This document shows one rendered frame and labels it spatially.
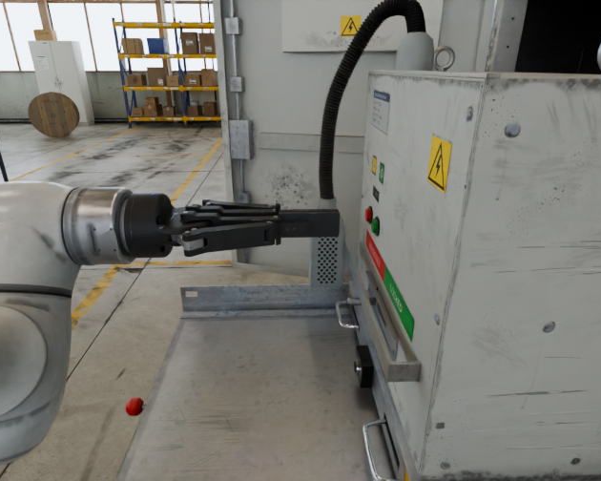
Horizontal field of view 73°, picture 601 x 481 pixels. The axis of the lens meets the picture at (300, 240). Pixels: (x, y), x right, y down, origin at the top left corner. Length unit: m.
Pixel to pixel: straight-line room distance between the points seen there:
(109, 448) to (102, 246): 1.55
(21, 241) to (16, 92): 13.04
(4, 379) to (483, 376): 0.47
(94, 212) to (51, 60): 11.61
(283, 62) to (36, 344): 0.84
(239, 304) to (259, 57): 0.61
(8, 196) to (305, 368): 0.58
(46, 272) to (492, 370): 0.49
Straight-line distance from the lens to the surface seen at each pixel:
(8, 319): 0.47
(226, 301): 1.02
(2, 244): 0.51
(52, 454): 2.05
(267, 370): 0.85
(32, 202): 0.51
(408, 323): 0.57
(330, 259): 0.87
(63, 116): 10.29
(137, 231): 0.47
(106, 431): 2.04
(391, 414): 0.67
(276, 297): 1.01
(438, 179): 0.46
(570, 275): 0.48
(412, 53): 0.75
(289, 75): 1.08
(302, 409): 0.77
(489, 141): 0.39
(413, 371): 0.54
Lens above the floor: 1.40
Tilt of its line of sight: 23 degrees down
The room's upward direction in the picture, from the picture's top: straight up
